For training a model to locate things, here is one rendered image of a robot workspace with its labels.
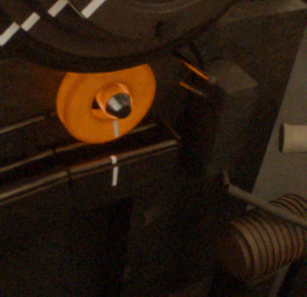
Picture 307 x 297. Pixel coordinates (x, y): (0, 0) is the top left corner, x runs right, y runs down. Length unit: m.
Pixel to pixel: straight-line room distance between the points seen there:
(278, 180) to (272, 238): 0.94
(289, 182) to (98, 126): 1.26
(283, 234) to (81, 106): 0.49
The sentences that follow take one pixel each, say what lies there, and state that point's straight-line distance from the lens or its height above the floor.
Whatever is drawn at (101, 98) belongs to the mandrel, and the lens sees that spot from 0.73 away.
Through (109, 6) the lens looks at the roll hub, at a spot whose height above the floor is 1.03.
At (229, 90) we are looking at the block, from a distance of 0.85.
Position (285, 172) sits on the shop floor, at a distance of 1.97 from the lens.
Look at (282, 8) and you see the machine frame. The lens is 1.01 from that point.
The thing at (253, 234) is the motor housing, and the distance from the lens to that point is 0.98.
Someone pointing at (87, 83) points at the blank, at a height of 0.85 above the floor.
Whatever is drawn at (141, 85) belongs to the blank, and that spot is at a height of 0.83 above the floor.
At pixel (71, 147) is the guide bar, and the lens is 0.83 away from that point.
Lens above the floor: 1.25
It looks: 36 degrees down
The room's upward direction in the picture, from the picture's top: 7 degrees clockwise
